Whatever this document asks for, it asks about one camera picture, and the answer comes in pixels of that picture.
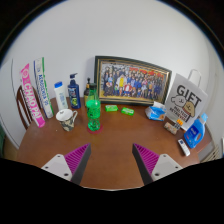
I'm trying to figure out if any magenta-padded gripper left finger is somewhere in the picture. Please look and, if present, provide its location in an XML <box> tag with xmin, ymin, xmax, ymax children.
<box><xmin>40</xmin><ymin>143</ymin><xmax>92</xmax><ymax>186</ymax></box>

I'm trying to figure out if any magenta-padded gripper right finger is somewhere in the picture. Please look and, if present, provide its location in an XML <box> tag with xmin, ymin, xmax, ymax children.
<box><xmin>131</xmin><ymin>143</ymin><xmax>184</xmax><ymax>186</ymax></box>

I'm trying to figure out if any green plastic drink bottle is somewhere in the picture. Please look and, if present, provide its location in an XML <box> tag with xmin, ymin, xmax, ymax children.
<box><xmin>85</xmin><ymin>82</ymin><xmax>102</xmax><ymax>133</ymax></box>

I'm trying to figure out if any white remote control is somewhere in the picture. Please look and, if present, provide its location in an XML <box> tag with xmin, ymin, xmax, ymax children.
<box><xmin>177</xmin><ymin>137</ymin><xmax>192</xmax><ymax>157</ymax></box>

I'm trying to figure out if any small patterned pouch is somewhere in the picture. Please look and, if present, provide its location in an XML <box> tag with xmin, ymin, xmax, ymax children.
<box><xmin>163</xmin><ymin>121</ymin><xmax>180</xmax><ymax>136</ymax></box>

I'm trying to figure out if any camouflage mug with white inside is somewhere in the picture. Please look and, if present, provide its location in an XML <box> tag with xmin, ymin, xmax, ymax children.
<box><xmin>55</xmin><ymin>108</ymin><xmax>79</xmax><ymax>133</ymax></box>

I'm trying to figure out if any small colourful puzzle cube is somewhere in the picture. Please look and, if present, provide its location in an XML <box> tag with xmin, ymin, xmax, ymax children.
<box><xmin>174</xmin><ymin>118</ymin><xmax>185</xmax><ymax>131</ymax></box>

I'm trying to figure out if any blue tissue pack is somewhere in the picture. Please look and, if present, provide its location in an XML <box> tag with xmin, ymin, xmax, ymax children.
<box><xmin>144</xmin><ymin>101</ymin><xmax>168</xmax><ymax>122</ymax></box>

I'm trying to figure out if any blue detergent bottle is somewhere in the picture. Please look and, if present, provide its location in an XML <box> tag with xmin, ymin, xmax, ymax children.
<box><xmin>183</xmin><ymin>112</ymin><xmax>210</xmax><ymax>150</ymax></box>

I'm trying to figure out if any white bottle with blue cap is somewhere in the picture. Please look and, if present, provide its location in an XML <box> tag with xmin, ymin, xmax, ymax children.
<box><xmin>53</xmin><ymin>81</ymin><xmax>70</xmax><ymax>112</ymax></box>

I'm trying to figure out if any dark blue pump bottle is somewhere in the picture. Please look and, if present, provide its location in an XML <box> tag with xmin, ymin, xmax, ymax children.
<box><xmin>67</xmin><ymin>73</ymin><xmax>82</xmax><ymax>110</ymax></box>

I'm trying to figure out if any brown pump bottle yellow label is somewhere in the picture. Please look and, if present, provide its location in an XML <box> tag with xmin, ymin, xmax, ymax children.
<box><xmin>83</xmin><ymin>77</ymin><xmax>93</xmax><ymax>107</ymax></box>

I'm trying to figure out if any white paper gift bag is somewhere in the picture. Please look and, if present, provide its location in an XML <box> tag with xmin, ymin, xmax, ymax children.
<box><xmin>164</xmin><ymin>68</ymin><xmax>209</xmax><ymax>131</ymax></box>

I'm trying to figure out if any long pink box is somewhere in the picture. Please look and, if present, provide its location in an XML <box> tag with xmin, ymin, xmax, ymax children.
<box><xmin>19</xmin><ymin>63</ymin><xmax>47</xmax><ymax>129</ymax></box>

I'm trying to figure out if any dark wooden chair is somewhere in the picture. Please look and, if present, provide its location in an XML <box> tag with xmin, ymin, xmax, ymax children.
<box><xmin>15</xmin><ymin>84</ymin><xmax>36</xmax><ymax>131</ymax></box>

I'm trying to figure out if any long white and green box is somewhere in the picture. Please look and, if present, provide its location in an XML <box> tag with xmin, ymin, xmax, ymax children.
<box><xmin>33</xmin><ymin>57</ymin><xmax>55</xmax><ymax>120</ymax></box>

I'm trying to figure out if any black-framed group picture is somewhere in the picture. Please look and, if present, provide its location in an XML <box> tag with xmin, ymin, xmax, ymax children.
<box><xmin>93</xmin><ymin>55</ymin><xmax>174</xmax><ymax>107</ymax></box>

